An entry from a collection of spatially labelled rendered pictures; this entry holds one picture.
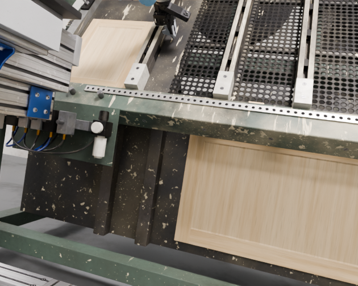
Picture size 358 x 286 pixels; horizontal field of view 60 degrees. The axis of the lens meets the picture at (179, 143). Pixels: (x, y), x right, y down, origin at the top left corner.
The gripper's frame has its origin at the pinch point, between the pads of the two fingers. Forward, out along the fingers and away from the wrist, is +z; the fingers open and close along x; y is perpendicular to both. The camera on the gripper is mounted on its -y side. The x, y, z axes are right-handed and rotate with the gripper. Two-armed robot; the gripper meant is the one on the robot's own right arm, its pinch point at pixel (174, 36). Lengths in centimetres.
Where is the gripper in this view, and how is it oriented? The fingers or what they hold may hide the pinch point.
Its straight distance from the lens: 160.5
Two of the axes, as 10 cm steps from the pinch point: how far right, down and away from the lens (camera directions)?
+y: -9.5, -1.5, 2.7
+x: -2.7, 8.3, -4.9
